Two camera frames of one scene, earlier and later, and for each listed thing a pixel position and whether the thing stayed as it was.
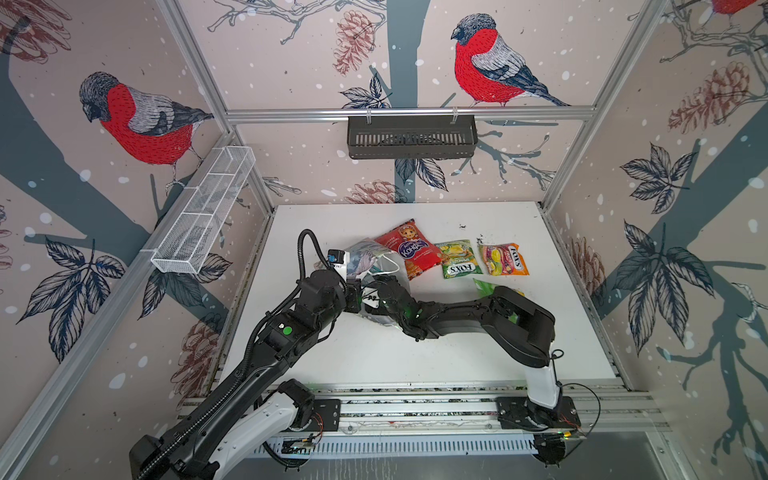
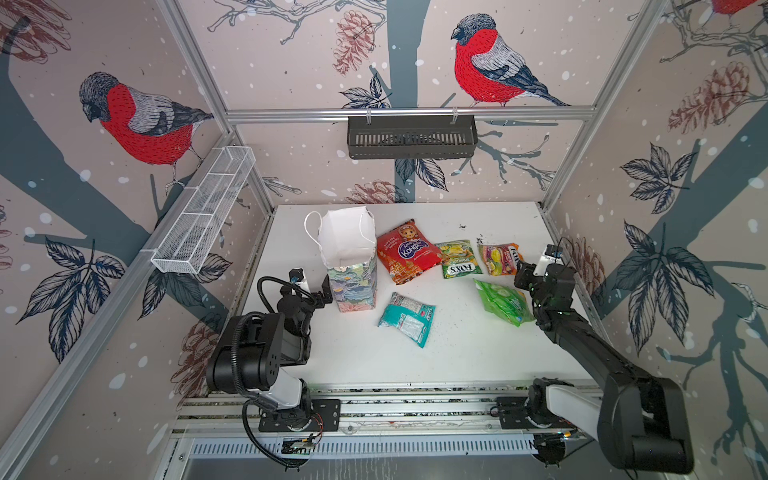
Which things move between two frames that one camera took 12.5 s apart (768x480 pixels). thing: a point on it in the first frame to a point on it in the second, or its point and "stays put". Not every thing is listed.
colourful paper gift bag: [369, 259] to [347, 239]
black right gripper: [385, 279] to [525, 275]
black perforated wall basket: [412, 137] stays put
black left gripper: [353, 286] to [325, 289]
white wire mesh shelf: [185, 244] stays put
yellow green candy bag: [458, 259] stays put
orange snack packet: [504, 260] stays put
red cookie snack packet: [407, 243] stays put
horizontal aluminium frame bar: [232, 114] stays put
